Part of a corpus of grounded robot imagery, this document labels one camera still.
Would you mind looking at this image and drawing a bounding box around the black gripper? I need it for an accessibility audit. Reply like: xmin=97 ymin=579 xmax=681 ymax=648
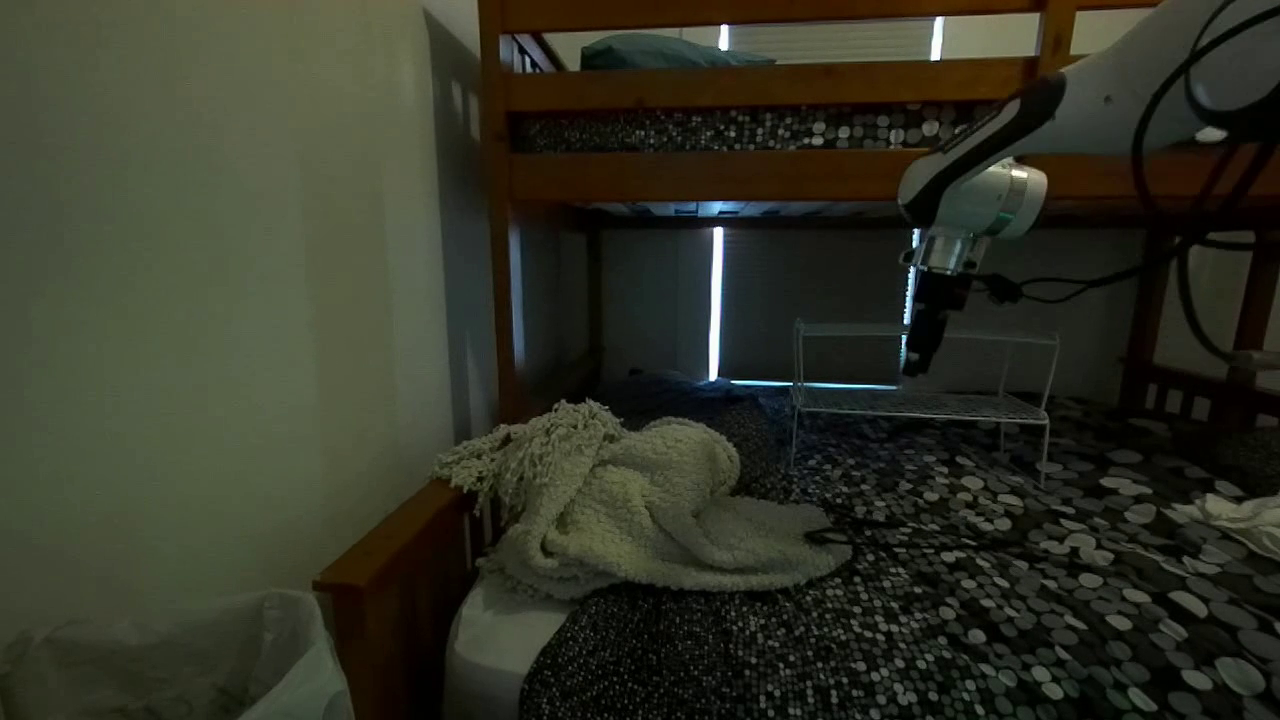
xmin=903 ymin=235 xmax=986 ymax=379

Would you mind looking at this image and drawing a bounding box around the dark window blind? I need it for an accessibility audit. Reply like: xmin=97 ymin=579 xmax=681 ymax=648
xmin=591 ymin=217 xmax=926 ymax=389

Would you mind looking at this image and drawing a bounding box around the black white dotted bedspread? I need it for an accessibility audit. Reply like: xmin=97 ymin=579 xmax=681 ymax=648
xmin=515 ymin=377 xmax=1280 ymax=720

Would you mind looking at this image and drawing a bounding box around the dotted cover of bunk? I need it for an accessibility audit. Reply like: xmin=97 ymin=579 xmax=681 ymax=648
xmin=515 ymin=101 xmax=997 ymax=154

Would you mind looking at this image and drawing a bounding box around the cream fluffy blanket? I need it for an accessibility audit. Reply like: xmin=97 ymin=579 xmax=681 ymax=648
xmin=437 ymin=395 xmax=856 ymax=607

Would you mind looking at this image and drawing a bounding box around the small white cloth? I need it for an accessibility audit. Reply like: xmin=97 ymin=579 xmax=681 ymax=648
xmin=1162 ymin=483 xmax=1280 ymax=561

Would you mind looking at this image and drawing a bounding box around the teal pillow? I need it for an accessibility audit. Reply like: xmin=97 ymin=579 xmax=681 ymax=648
xmin=574 ymin=30 xmax=779 ymax=74

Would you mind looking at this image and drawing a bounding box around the white mattress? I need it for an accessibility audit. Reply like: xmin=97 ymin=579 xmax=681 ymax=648
xmin=438 ymin=569 xmax=581 ymax=720

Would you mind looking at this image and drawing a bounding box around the wooden bunk bed frame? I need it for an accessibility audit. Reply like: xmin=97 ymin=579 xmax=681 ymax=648
xmin=312 ymin=0 xmax=1280 ymax=720

